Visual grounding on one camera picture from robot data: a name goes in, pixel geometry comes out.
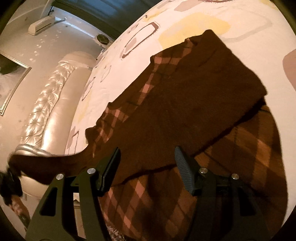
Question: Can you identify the brown plaid knit garment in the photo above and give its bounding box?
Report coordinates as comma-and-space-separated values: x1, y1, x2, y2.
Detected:
9, 30, 287, 240

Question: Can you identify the tufted cream leather headboard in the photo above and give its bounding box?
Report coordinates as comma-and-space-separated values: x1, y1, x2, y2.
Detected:
14, 51, 98, 200

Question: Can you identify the patterned white bed sheet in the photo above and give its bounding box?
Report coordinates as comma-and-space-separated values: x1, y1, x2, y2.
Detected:
64, 0, 296, 225

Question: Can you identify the dark teal curtain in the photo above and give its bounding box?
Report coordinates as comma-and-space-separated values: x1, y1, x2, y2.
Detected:
52, 0, 159, 39

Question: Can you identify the framed wall picture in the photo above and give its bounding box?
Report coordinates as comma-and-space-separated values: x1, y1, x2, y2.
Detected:
1, 52, 32, 116

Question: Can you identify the white wall air conditioner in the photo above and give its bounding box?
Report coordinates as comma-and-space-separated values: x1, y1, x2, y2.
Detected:
28, 16, 66, 36

